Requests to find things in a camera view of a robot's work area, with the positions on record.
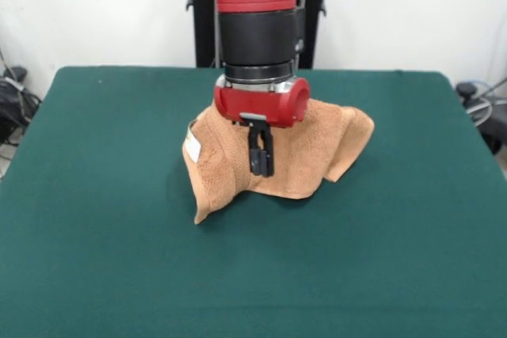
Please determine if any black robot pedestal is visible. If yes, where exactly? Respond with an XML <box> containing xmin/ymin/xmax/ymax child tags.
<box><xmin>184</xmin><ymin>0</ymin><xmax>345</xmax><ymax>69</ymax></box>

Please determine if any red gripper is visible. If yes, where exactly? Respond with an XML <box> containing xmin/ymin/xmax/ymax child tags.
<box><xmin>213</xmin><ymin>74</ymin><xmax>311</xmax><ymax>178</ymax></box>

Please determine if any peach terry towel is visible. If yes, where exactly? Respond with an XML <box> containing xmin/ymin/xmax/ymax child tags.
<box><xmin>181</xmin><ymin>98</ymin><xmax>376</xmax><ymax>226</ymax></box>

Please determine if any dark green table cloth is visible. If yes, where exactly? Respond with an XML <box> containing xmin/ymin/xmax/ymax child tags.
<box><xmin>0</xmin><ymin>66</ymin><xmax>507</xmax><ymax>338</ymax></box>

